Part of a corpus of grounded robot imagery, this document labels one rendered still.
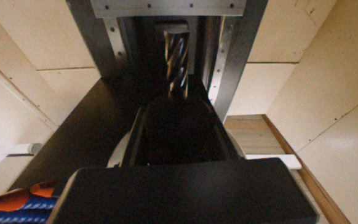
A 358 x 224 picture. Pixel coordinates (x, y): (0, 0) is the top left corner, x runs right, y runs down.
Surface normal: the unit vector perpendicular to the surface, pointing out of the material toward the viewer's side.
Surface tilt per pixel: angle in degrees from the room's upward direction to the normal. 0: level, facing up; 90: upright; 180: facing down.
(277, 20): 90
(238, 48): 90
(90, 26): 90
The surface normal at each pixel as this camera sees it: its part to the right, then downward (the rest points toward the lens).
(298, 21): 0.06, 0.69
